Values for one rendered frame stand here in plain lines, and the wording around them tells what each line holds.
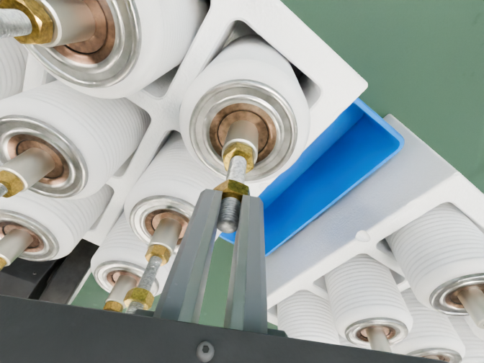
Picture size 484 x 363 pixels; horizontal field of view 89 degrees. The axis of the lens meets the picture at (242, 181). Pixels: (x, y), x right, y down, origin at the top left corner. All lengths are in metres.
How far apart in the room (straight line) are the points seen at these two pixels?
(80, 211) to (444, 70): 0.53
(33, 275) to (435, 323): 0.68
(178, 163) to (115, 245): 0.13
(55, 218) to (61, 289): 0.33
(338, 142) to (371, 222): 0.17
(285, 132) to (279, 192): 0.35
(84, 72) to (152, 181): 0.09
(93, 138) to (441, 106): 0.49
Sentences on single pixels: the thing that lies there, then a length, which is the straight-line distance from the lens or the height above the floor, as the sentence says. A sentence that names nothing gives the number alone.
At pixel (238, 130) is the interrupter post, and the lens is 0.16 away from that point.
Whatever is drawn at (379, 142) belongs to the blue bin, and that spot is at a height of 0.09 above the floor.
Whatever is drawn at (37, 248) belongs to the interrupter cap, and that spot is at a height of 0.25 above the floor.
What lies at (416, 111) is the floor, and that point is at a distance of 0.50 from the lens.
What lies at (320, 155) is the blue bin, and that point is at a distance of 0.48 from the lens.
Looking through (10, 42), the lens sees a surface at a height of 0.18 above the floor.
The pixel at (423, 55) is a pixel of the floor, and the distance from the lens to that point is 0.48.
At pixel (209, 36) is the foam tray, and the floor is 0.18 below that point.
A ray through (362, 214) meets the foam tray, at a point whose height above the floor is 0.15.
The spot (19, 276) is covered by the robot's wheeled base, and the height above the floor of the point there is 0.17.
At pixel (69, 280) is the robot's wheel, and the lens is 0.63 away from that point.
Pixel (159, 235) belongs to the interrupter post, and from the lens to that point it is 0.23.
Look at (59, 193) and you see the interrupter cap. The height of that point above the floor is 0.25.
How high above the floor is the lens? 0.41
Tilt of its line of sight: 54 degrees down
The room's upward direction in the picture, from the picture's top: 173 degrees counter-clockwise
